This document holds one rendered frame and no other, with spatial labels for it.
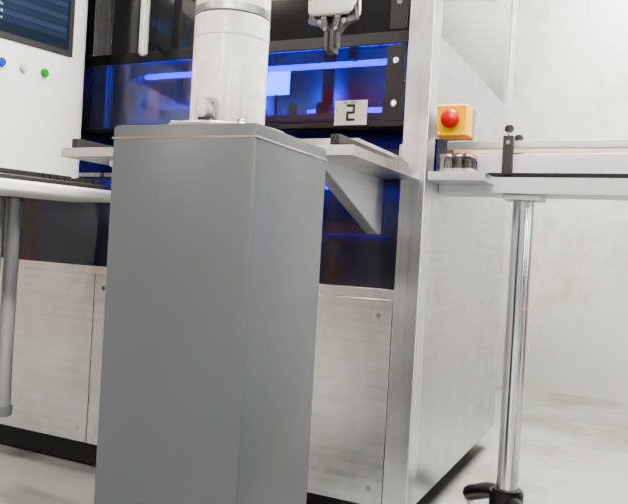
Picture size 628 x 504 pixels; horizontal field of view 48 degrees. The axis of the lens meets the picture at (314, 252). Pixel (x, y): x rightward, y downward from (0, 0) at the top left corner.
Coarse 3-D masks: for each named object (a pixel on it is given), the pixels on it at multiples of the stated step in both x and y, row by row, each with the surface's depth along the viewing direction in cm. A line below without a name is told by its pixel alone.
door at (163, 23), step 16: (128, 0) 202; (160, 0) 197; (176, 0) 195; (192, 0) 193; (112, 16) 205; (128, 16) 202; (160, 16) 197; (176, 16) 195; (192, 16) 193; (112, 32) 205; (128, 32) 202; (160, 32) 197; (176, 32) 195; (192, 32) 193; (112, 48) 205; (128, 48) 202; (176, 48) 195
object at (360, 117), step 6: (336, 102) 173; (342, 102) 172; (348, 102) 171; (354, 102) 171; (360, 102) 170; (366, 102) 169; (336, 108) 173; (342, 108) 172; (348, 108) 171; (360, 108) 170; (366, 108) 169; (336, 114) 173; (342, 114) 172; (354, 114) 171; (360, 114) 170; (366, 114) 169; (336, 120) 173; (342, 120) 172; (354, 120) 171; (360, 120) 170; (366, 120) 169
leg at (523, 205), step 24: (528, 216) 167; (528, 240) 168; (528, 264) 168; (528, 288) 168; (504, 360) 170; (504, 384) 169; (504, 408) 169; (504, 432) 169; (504, 456) 168; (504, 480) 168
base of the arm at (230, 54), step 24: (216, 24) 108; (240, 24) 108; (264, 24) 111; (216, 48) 108; (240, 48) 108; (264, 48) 112; (192, 72) 112; (216, 72) 108; (240, 72) 109; (264, 72) 112; (192, 96) 111; (216, 96) 108; (240, 96) 109; (264, 96) 113; (192, 120) 106; (216, 120) 105; (240, 120) 106; (264, 120) 114
